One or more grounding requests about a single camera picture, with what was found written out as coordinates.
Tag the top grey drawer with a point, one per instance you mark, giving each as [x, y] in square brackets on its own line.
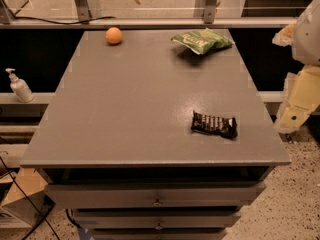
[120, 196]

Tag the white pump bottle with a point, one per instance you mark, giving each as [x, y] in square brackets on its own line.
[19, 87]

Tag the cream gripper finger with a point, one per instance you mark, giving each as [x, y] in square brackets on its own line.
[301, 97]
[285, 36]

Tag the grey drawer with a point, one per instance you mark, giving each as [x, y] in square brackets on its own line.
[156, 219]
[165, 234]
[120, 196]

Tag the orange fruit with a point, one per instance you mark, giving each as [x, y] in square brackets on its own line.
[113, 35]

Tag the green chip bag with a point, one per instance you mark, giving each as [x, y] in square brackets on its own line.
[202, 41]

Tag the middle grey drawer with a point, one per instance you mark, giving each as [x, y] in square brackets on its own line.
[156, 219]

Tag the left metal frame post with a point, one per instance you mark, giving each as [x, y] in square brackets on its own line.
[88, 9]

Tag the cardboard box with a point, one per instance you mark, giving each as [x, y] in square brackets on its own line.
[21, 204]

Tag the black rxbar chocolate bar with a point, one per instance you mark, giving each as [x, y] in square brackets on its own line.
[214, 125]

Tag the bottom grey drawer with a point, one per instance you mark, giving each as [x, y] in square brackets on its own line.
[165, 234]

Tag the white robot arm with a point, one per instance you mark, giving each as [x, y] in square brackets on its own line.
[306, 37]

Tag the grey drawer cabinet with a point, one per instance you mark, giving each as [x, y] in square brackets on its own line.
[123, 115]

